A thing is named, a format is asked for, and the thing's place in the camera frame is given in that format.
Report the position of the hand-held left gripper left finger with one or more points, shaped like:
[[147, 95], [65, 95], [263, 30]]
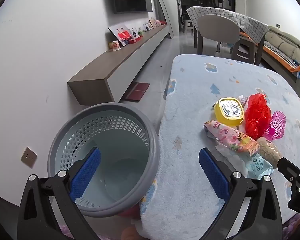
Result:
[[86, 172]]

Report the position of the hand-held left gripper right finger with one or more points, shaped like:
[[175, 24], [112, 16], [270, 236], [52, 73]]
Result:
[[213, 175]]

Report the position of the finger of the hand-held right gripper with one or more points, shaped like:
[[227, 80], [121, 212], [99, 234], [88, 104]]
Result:
[[288, 168]]

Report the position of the beige cardboard roll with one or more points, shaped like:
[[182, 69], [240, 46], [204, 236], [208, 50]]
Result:
[[267, 150]]

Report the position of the light blue wipe packet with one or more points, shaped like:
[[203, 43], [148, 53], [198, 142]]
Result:
[[257, 166]]

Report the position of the pink mesh fruit net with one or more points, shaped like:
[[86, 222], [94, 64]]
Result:
[[277, 122]]

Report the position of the pink snack wrapper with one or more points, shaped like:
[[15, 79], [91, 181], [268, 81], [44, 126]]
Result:
[[227, 135]]

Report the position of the grey perforated wastebasket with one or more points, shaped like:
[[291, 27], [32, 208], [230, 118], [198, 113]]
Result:
[[115, 135]]

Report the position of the yellow plastic container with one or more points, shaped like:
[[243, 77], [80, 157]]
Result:
[[228, 108]]

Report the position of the red plastic bag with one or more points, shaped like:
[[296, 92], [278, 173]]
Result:
[[257, 117]]

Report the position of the purple fluffy slipper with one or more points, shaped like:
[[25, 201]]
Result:
[[66, 231]]

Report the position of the light blue printed blanket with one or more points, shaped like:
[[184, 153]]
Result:
[[190, 105]]

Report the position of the crumpled silvery wrapper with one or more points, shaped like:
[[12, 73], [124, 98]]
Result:
[[242, 100]]

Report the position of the dark red floor mat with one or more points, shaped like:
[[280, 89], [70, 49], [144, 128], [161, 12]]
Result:
[[136, 92]]

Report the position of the houndstooth orange sofa cover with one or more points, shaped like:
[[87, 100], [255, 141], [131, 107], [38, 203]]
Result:
[[277, 52]]

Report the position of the grey green sofa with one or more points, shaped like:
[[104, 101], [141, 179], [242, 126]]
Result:
[[285, 42]]

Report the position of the grey plastic stool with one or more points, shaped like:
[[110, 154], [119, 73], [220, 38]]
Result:
[[242, 52], [188, 26]]

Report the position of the red white paper cup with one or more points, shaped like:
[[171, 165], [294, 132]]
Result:
[[116, 45]]

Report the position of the flat red box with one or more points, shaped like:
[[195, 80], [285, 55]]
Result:
[[135, 40]]

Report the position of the grey dining chair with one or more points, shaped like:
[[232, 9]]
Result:
[[217, 27]]

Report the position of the checkered tablecloth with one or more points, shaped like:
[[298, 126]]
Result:
[[240, 20]]

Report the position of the pink ornament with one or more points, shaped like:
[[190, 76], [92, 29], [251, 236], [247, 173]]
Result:
[[162, 23]]

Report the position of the leaning floor mirror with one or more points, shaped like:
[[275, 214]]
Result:
[[165, 12]]

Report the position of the bronze wall socket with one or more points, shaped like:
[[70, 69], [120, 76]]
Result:
[[28, 157]]

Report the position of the long wall cabinet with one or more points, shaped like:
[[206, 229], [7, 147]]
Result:
[[115, 60]]

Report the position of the large photo frame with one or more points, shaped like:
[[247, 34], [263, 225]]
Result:
[[121, 35]]

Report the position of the small photo frame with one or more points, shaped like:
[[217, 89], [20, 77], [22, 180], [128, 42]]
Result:
[[133, 33]]

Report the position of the small picture frame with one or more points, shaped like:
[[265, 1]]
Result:
[[153, 23], [146, 27]]

